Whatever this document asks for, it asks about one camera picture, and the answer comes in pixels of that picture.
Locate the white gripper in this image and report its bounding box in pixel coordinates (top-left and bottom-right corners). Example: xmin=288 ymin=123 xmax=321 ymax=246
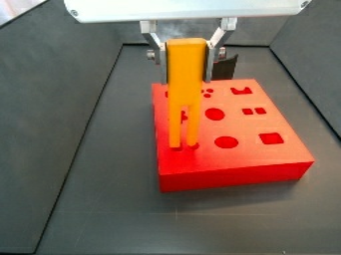
xmin=65 ymin=0 xmax=312 ymax=84

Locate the yellow two-pronged peg object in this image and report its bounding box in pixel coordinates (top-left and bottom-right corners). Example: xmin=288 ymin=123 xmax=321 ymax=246
xmin=168 ymin=38 xmax=206 ymax=147

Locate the red shape-hole board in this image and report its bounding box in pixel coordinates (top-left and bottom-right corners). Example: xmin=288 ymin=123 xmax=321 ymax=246
xmin=153 ymin=80 xmax=315 ymax=192

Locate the black curved holder stand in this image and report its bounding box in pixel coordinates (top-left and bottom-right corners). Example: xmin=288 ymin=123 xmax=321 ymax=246
xmin=212 ymin=55 xmax=239 ymax=81

